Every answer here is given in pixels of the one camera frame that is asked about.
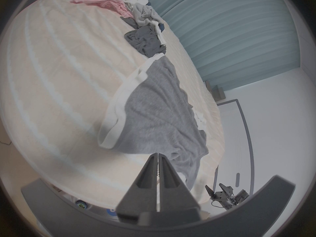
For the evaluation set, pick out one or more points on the bed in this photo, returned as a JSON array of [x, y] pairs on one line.
[[61, 83]]

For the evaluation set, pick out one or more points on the dark blue garment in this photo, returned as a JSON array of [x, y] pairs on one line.
[[161, 28]]

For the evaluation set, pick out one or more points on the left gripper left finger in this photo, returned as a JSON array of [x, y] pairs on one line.
[[130, 201]]

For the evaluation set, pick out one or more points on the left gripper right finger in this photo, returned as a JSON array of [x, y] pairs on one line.
[[182, 201]]

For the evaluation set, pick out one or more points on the dark grey garment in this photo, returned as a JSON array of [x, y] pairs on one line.
[[148, 42]]

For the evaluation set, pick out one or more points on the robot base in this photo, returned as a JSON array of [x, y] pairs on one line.
[[98, 206]]

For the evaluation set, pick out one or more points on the grey bedside table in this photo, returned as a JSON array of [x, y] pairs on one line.
[[217, 91]]

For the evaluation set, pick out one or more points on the grey white-sleeved top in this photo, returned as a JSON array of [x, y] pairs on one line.
[[158, 112]]

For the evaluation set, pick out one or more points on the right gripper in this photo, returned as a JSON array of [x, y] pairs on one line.
[[222, 198]]

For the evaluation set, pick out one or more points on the pale grey white garment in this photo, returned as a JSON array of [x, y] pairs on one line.
[[144, 15]]

